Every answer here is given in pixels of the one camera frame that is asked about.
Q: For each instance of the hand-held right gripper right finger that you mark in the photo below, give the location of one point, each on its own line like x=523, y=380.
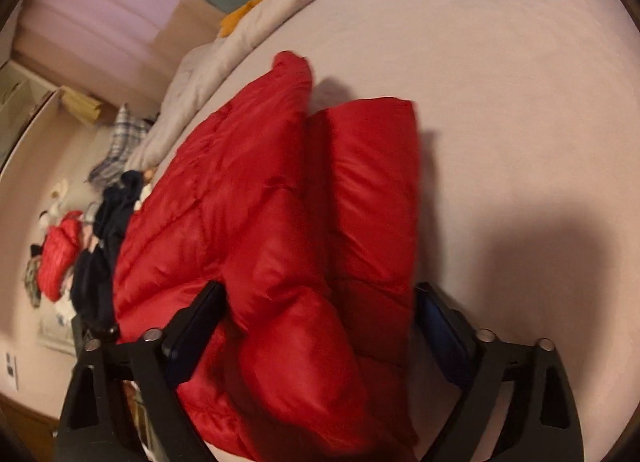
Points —
x=442, y=337

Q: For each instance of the white wall outlet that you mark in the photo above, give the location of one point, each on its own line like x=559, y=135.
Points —
x=12, y=371

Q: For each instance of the patterned dark cloth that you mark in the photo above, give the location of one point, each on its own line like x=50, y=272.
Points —
x=34, y=277

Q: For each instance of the beige grey duvet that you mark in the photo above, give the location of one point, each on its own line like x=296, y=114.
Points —
x=210, y=66

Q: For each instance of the bed with pink sheet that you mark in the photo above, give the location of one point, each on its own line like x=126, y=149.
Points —
x=500, y=91

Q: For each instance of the dark navy clothing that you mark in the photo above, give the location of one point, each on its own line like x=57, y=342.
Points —
x=107, y=232

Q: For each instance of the pink curtain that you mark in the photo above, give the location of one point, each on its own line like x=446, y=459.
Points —
x=100, y=26

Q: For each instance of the small white plush toy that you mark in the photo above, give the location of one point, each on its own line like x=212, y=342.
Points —
x=59, y=194

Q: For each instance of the red down jacket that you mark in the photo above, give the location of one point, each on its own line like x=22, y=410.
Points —
x=260, y=192

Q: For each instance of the plaid cloth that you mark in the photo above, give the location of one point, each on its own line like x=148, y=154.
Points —
x=122, y=141

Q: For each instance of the white shelf unit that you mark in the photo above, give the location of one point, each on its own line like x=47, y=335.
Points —
x=20, y=106

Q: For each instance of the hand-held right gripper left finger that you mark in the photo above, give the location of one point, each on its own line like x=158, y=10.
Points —
x=195, y=337

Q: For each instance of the small red quilted jacket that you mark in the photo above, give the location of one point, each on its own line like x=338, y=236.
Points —
x=60, y=257

